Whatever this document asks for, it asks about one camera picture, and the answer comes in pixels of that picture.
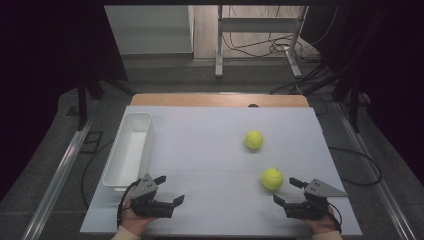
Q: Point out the yellow tennis ball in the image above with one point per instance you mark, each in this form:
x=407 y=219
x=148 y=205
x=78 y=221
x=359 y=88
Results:
x=254 y=139
x=272 y=178

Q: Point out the grey metal stand frame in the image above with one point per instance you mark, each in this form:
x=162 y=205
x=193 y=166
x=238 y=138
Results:
x=256 y=25

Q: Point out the person's right hand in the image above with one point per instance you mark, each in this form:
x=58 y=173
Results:
x=321 y=225

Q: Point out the white cabinet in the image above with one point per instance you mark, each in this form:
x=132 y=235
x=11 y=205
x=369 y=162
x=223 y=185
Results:
x=150 y=30

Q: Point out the white board sheet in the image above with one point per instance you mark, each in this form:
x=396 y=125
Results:
x=213 y=166

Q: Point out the black tripod stand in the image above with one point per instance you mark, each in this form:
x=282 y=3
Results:
x=83 y=96
x=353 y=100

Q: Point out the white plastic bin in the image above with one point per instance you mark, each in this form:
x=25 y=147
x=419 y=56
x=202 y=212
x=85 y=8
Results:
x=130 y=151

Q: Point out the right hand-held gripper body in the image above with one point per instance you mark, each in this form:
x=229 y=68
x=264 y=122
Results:
x=311 y=203

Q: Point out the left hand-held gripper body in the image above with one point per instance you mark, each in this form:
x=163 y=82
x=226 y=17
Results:
x=146 y=203

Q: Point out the person's left hand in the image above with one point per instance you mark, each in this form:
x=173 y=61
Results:
x=135 y=220

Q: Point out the aluminium floor rail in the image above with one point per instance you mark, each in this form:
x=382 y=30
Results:
x=376 y=173
x=56 y=180

